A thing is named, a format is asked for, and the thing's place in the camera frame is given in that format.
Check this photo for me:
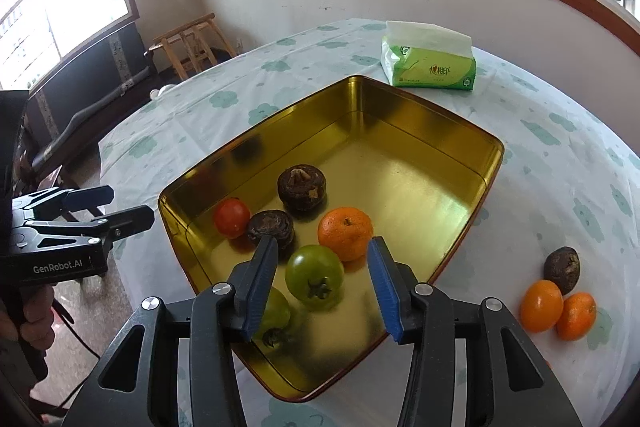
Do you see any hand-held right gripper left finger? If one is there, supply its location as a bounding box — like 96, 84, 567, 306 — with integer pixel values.
62, 234, 281, 427

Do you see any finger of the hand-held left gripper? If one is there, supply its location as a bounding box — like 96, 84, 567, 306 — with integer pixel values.
22, 204, 156, 241
14, 185, 115, 223

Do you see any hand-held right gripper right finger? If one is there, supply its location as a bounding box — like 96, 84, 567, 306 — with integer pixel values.
366, 235, 583, 427

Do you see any green tomato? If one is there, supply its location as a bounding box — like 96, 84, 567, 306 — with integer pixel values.
285, 244, 346, 308
252, 287, 292, 349

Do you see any dark brown wrinkled fruit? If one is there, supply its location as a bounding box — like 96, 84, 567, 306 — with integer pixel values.
543, 246, 582, 295
246, 210, 296, 253
277, 164, 327, 214

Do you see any orange mandarin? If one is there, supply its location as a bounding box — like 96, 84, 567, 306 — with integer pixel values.
556, 292, 597, 342
317, 206, 375, 263

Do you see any red tomato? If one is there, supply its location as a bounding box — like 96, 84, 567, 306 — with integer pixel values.
213, 198, 252, 239

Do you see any gold and red tin box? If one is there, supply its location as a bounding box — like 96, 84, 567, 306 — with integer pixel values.
157, 75, 505, 403

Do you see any smooth orange fruit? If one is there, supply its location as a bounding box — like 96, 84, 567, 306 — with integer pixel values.
519, 279, 564, 334

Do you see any person's left hand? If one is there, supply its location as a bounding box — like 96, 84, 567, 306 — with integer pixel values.
19, 284, 57, 345

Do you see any grey pipe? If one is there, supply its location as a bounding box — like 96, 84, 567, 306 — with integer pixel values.
60, 64, 153, 138

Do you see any wooden stool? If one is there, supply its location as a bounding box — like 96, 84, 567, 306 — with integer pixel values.
151, 13, 237, 80

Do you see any green tissue pack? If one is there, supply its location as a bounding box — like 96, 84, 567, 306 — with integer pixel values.
380, 20, 477, 92

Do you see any black cable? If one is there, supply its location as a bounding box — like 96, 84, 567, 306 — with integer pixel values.
50, 294, 103, 360

